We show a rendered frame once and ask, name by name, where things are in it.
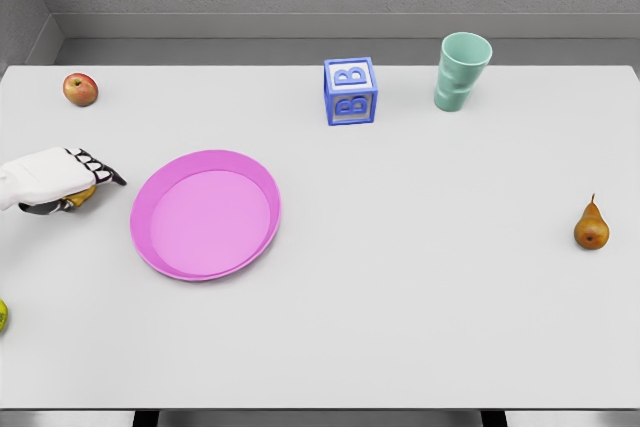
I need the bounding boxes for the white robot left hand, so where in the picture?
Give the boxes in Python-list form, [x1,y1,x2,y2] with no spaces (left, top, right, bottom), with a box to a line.
[0,147,128,218]

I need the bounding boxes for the yellow lemon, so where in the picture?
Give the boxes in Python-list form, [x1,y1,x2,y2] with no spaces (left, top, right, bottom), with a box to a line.
[66,184,98,211]

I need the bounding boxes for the pink round plate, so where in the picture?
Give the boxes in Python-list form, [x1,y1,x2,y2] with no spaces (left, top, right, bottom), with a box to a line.
[129,149,283,283]

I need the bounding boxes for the red apple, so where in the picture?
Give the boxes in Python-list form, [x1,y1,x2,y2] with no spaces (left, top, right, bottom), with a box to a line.
[62,72,100,108]

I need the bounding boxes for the blue letter B block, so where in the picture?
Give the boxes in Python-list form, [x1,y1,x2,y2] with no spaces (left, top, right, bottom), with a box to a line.
[322,55,379,127]

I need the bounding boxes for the mint green cup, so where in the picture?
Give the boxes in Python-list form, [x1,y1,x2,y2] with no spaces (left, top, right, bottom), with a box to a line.
[433,31,494,113]

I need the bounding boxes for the brown pear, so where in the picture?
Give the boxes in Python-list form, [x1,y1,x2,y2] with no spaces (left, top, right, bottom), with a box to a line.
[573,192,611,251]

